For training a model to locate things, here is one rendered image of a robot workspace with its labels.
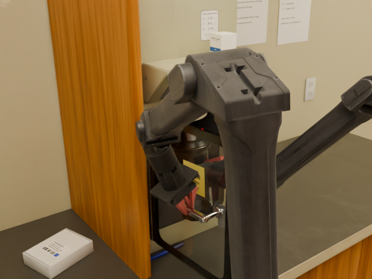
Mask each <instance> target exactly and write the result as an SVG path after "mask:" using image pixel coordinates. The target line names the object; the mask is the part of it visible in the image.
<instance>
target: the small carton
mask: <svg viewBox="0 0 372 279"><path fill-rule="evenodd" d="M228 49H236V33H231V32H215V33H210V52H212V51H220V50H228Z"/></svg>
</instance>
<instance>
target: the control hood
mask: <svg viewBox="0 0 372 279"><path fill-rule="evenodd" d="M185 59H186V56H185V57H181V58H174V59H166V60H159V61H151V62H146V63H142V87H143V100H144V101H145V102H147V103H150V102H156V101H160V100H162V99H160V98H161V97H162V96H163V94H164V93H165V91H166V89H167V88H168V86H169V85H168V78H167V75H168V74H169V72H170V71H171V70H172V69H173V68H174V66H175V65H176V64H182V63H185Z"/></svg>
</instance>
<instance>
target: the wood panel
mask: <svg viewBox="0 0 372 279"><path fill-rule="evenodd" d="M47 3H48V12H49V21H50V30H51V39H52V45H53V54H54V64H55V73H56V82H57V87H58V96H59V106H60V115H61V125H62V130H63V139H64V148H65V158H66V167H67V173H68V182H69V191H70V200H71V208H72V210H73V211H74V212H76V213H77V215H78V216H79V217H81V218H82V220H83V221H84V222H86V223H87V224H88V226H89V227H90V228H91V229H92V230H93V231H94V232H95V233H96V234H97V235H98V236H99V237H100V238H101V239H102V240H103V241H104V242H105V243H106V244H107V245H108V246H109V247H110V248H111V249H112V250H113V251H114V252H115V253H116V255H117V256H118V257H119V258H120V259H121V260H122V261H123V262H124V263H125V264H126V265H127V266H128V267H129V268H130V269H131V270H132V271H133V272H134V273H135V274H136V275H137V276H138V277H139V278H140V279H147V278H149V277H151V253H150V240H149V217H148V194H147V170H146V155H145V153H144V150H143V148H142V146H141V144H140V142H139V140H138V138H137V135H136V126H135V123H136V121H138V120H140V115H141V113H142V112H143V87H142V64H141V41H140V18H139V5H138V0H47Z"/></svg>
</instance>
